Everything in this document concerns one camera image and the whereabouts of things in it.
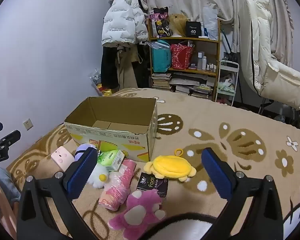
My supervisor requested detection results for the white puffer jacket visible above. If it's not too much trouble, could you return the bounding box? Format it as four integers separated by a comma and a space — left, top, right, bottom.
101, 0, 149, 48

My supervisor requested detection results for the wooden shelf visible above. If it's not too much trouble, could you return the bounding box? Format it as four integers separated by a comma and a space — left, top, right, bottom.
147, 17, 222, 100

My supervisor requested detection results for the beige trench coat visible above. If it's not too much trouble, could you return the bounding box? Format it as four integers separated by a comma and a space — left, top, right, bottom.
115, 45, 141, 92

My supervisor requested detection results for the black tissue pack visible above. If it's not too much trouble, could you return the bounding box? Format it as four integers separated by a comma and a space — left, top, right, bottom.
136, 172, 169, 198

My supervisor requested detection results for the stack of books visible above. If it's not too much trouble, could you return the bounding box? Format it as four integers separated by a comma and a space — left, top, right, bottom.
152, 73, 172, 90

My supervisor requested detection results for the cream padded chair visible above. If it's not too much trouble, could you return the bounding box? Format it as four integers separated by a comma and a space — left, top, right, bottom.
239, 0, 300, 109

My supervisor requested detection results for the pink plastic packet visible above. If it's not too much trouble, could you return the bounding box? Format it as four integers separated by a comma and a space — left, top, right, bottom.
99, 159, 137, 211

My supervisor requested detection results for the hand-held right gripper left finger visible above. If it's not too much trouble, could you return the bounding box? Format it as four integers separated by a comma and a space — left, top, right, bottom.
16, 147, 98, 240

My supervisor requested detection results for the teal bag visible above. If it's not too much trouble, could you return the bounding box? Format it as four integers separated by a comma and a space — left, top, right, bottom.
151, 40, 172, 72

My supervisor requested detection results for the yellow plush pouch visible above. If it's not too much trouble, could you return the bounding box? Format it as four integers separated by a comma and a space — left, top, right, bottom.
144, 149, 197, 182

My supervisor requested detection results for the cardboard box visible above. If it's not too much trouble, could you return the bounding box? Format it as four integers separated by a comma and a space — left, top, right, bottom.
64, 96, 158, 162

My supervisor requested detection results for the pile of colourful packets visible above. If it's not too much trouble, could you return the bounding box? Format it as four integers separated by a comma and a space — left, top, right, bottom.
90, 70, 120, 97

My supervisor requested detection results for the blonde wig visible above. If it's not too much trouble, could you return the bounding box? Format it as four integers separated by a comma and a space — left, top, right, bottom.
168, 14, 190, 37

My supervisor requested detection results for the red bag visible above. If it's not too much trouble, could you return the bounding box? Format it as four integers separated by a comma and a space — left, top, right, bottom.
170, 44, 194, 70

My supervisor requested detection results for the green tissue pack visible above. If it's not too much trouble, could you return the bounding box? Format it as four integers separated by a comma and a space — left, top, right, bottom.
97, 149, 125, 171

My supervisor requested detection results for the black coat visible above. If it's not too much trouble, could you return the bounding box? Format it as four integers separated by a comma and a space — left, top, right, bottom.
100, 44, 120, 90

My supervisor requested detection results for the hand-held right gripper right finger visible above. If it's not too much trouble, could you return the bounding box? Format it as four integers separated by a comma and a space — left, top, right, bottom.
201, 147, 283, 240

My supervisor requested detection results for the person's blue jeans leg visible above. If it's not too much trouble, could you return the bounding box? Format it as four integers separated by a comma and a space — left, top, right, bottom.
0, 166, 21, 205

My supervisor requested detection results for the pink bear plush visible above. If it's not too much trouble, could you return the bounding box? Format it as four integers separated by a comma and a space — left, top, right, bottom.
108, 189, 167, 240

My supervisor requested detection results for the black and white plush toy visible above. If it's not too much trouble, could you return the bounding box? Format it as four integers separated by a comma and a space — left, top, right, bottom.
146, 212, 224, 240

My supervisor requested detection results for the black cartoon printed bag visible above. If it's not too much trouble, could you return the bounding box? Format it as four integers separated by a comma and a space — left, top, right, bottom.
150, 7, 173, 38

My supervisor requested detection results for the white trolley cart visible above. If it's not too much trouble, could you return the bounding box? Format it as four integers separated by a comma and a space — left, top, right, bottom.
215, 60, 240, 107

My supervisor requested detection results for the clear plastic bag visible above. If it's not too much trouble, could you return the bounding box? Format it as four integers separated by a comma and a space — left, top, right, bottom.
149, 41, 171, 51

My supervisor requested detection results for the pink face cushion plush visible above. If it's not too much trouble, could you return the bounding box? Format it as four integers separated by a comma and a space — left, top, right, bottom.
51, 146, 75, 173

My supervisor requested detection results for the pile of books and papers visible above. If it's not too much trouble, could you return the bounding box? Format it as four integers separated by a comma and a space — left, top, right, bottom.
170, 76, 215, 99

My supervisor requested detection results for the white and green plastic bag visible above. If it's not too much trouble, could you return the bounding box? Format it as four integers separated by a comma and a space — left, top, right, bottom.
219, 79, 234, 92

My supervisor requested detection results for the black box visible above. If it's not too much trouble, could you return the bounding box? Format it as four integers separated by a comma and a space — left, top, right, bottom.
186, 21, 202, 37

